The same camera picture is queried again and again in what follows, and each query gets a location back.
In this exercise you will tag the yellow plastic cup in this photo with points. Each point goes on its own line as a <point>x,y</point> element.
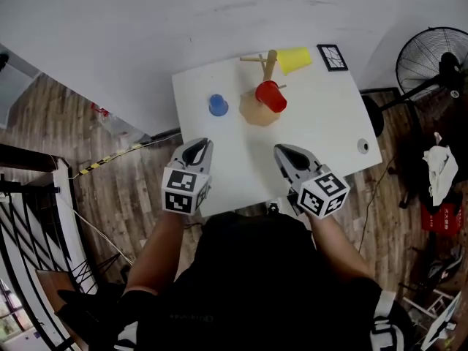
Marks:
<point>294,60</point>

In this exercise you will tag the wooden cup tree stand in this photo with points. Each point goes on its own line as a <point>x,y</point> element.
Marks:
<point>256,117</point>

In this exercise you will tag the red box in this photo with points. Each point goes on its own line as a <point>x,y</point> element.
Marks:
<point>440,219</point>

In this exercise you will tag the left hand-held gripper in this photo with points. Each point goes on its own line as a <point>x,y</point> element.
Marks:
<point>179,192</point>

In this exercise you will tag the black picture frame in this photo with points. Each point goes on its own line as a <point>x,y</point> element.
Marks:
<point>332,58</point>

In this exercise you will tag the person's right forearm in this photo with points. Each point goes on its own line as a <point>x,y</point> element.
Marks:
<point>336,247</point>

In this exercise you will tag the blue plastic cup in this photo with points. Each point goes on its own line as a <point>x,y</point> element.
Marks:
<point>218,105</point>

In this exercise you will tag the brown wooden board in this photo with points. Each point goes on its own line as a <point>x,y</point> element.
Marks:
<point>55,294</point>

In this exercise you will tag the white crumpled cloth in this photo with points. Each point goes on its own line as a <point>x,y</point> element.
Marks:
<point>440,166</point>

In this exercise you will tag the clear red plastic bag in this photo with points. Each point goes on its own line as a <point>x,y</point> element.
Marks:
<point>120,126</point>

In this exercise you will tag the yellow black striped tape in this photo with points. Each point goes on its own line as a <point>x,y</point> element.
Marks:
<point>109,159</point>

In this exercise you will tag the black stair railing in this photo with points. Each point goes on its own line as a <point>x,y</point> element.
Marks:
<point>22,157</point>

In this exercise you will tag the gray table grommet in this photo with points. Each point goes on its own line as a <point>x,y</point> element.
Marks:
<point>363,146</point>

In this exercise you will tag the red plastic cup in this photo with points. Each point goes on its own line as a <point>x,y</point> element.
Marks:
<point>271,96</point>

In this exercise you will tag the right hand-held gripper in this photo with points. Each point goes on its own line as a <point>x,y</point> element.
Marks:
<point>321,196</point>

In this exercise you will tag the white wooden frame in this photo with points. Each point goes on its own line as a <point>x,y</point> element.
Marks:
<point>428,302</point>

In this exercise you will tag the black office chair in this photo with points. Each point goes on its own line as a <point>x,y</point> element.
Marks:
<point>462,148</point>

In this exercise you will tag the black standing fan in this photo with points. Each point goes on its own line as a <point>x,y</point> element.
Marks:
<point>448,64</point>

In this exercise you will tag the person's left forearm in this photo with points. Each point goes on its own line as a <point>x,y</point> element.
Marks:
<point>157,254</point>

